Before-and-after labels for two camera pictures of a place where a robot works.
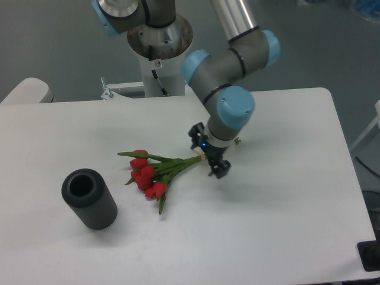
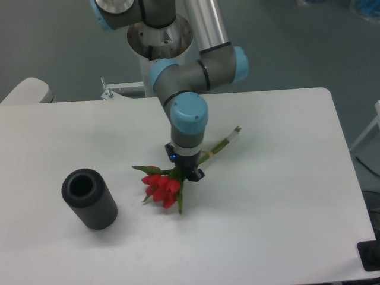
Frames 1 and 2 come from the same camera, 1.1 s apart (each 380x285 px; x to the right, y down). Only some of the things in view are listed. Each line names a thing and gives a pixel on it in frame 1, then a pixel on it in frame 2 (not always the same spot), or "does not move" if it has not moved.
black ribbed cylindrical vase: [85, 191] does not move
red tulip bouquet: [149, 172] → [167, 185]
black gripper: [212, 152] → [194, 174]
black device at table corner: [369, 252] does not move
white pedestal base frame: [108, 94] does not move
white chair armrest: [31, 90] does not move
